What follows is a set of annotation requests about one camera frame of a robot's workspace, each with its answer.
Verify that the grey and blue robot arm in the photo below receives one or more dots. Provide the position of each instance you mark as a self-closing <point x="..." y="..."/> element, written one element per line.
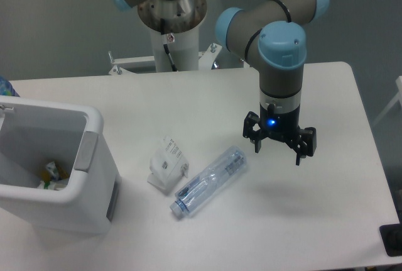
<point x="270" y="38"/>

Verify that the white trash can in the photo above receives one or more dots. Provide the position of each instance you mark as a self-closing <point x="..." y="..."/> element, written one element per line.
<point x="34" y="133"/>

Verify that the clear plastic bottle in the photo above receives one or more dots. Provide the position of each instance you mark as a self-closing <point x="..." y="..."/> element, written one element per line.
<point x="192" y="196"/>

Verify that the black object at table edge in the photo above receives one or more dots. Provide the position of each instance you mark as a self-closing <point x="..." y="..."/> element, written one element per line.
<point x="391" y="236"/>

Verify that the white paper pouch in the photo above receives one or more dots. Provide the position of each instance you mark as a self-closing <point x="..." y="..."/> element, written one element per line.
<point x="167" y="166"/>

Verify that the white frame at right edge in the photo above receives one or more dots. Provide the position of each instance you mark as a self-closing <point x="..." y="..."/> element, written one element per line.
<point x="396" y="99"/>

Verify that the trash inside the can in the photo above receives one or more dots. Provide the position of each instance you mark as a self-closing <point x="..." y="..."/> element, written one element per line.
<point x="53" y="177"/>

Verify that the blue patterned object at left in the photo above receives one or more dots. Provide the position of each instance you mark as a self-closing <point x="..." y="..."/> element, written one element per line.
<point x="6" y="88"/>

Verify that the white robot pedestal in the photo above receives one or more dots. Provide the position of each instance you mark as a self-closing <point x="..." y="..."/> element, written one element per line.
<point x="173" y="27"/>

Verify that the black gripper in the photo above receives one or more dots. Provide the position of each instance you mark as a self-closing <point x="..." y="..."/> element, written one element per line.
<point x="280" y="127"/>

